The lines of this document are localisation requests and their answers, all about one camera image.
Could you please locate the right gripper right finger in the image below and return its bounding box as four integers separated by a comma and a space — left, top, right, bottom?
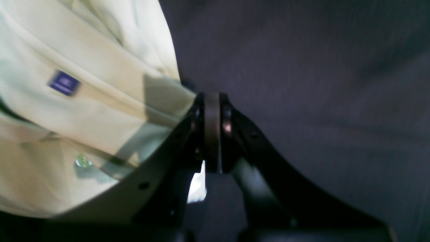
220, 93, 390, 242

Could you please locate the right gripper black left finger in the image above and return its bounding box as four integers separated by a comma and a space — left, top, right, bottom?
50, 93, 221, 242

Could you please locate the light green T-shirt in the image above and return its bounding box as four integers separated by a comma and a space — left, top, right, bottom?
1, 0, 195, 218

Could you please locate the black table cloth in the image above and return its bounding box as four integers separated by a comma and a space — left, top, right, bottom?
160, 0, 429, 242

